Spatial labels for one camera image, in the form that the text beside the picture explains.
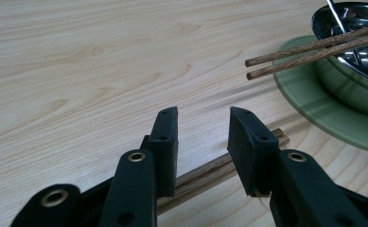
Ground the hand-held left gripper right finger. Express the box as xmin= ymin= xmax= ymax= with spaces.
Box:
xmin=226 ymin=106 xmax=368 ymax=227

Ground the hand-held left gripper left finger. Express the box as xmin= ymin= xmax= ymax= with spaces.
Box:
xmin=97 ymin=106 xmax=180 ymax=227

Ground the brown wooden chopstick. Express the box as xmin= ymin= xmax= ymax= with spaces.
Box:
xmin=246 ymin=32 xmax=368 ymax=81
xmin=244 ymin=23 xmax=368 ymax=68
xmin=156 ymin=135 xmax=291 ymax=216

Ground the shiny steel bowl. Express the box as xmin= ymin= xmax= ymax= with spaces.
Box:
xmin=311 ymin=1 xmax=368 ymax=118

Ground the green round plate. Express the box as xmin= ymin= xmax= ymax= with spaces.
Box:
xmin=272 ymin=34 xmax=368 ymax=156

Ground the thin metal utensil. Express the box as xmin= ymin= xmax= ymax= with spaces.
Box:
xmin=325 ymin=0 xmax=347 ymax=34

